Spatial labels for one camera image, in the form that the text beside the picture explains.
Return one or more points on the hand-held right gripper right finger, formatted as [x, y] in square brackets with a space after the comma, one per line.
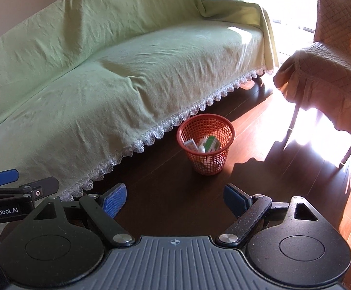
[234, 199]

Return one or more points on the sofa with green cover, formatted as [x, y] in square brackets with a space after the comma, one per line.
[103, 81]

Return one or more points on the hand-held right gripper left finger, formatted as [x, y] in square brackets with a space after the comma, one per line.
[115, 201]

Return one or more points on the red plastic mesh basket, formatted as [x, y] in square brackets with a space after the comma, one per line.
[207, 164]

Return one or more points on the green white box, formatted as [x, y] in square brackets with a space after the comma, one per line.
[211, 143]

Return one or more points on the chair with quilted beige cover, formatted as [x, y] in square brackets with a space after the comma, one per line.
[329, 66]

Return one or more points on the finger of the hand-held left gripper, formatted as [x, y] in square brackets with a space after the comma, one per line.
[3, 177]
[42, 187]

